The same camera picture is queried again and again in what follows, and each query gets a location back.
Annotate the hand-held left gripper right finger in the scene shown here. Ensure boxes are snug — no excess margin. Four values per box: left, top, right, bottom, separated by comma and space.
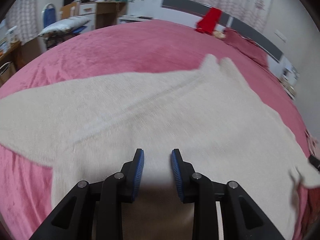
171, 149, 285, 240

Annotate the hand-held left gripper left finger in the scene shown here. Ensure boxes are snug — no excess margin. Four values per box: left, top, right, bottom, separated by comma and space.
29, 148, 145, 240

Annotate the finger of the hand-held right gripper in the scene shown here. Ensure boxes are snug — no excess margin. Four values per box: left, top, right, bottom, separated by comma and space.
309, 154, 320, 173

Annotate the beige knit sweater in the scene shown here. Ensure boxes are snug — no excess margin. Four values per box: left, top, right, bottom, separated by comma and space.
0, 54, 320, 240

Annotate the dark red cloth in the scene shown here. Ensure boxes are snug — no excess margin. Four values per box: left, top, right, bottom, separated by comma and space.
306, 189, 320, 227

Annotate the white nightstand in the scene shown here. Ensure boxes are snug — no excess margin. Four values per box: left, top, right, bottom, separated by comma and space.
280, 62, 300, 100
117, 15, 153, 25

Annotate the pink plush bed blanket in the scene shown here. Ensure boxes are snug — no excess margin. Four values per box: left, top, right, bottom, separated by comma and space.
0, 19, 314, 240

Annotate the pink pillow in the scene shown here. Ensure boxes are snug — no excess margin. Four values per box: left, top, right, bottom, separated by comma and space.
224, 27, 269, 67

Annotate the red hanging garment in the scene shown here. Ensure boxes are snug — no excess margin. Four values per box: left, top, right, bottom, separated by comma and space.
195, 7, 223, 34

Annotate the wooden desk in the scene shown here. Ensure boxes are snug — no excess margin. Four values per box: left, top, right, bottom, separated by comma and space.
60, 0, 127, 30

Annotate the silver white pillow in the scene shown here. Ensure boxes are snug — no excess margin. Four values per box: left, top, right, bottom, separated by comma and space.
37, 16, 91, 38

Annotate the brown paper bag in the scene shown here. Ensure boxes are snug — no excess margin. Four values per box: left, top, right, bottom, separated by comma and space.
0, 61, 15, 85

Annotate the grey and white headboard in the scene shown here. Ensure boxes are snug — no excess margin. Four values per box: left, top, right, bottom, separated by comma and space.
127, 0, 284, 63

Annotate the white drawer unit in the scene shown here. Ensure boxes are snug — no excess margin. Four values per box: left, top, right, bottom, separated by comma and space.
79, 2, 97, 15

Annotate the wooden side table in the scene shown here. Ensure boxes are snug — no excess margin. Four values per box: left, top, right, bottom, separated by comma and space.
0, 40, 22, 80

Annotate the white patterned curtain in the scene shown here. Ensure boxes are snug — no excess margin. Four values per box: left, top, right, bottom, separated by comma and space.
154, 0, 277, 32
5, 0, 40, 43

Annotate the blue chair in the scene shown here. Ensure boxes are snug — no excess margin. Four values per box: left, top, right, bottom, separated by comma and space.
43, 3, 88, 50

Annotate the white carton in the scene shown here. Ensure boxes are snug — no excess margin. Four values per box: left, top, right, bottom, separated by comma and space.
6, 26, 18, 43

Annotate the white wall socket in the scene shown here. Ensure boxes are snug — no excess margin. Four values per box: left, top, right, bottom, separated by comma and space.
274, 29, 288, 43

